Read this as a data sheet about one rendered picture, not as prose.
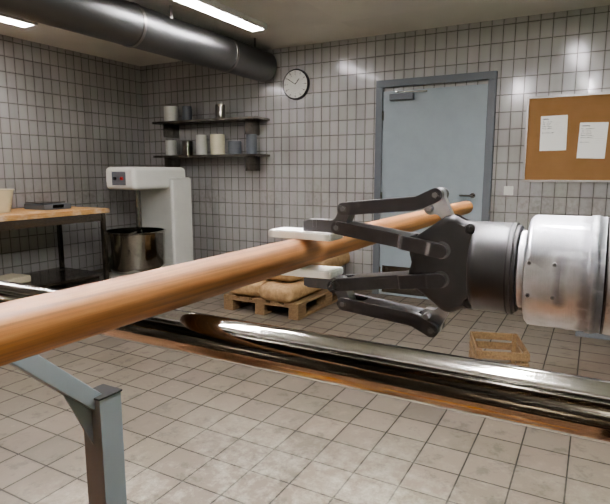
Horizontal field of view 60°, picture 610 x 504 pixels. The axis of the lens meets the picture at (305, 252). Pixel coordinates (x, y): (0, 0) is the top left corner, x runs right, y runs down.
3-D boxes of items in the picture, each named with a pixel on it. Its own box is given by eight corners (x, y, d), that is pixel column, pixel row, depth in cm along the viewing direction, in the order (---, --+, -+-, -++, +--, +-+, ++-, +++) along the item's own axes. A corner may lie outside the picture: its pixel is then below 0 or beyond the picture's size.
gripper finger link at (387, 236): (444, 262, 44) (447, 246, 44) (326, 233, 49) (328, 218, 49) (455, 255, 47) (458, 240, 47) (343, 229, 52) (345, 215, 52)
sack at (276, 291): (290, 305, 451) (290, 288, 448) (256, 300, 469) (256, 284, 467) (326, 289, 502) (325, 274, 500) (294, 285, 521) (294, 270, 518)
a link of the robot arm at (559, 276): (598, 350, 37) (508, 337, 40) (598, 318, 45) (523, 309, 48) (609, 220, 36) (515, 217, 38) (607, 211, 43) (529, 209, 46)
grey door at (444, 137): (483, 308, 496) (496, 69, 463) (370, 294, 550) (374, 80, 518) (485, 305, 504) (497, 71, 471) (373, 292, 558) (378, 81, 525)
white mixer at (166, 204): (136, 297, 538) (129, 166, 518) (92, 290, 569) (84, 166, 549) (200, 279, 624) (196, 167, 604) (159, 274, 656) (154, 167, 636)
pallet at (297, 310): (298, 320, 454) (298, 304, 452) (223, 309, 492) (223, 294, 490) (354, 292, 558) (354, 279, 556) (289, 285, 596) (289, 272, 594)
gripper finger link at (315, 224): (350, 234, 49) (350, 202, 49) (303, 231, 52) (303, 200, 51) (356, 232, 50) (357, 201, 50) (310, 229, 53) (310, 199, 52)
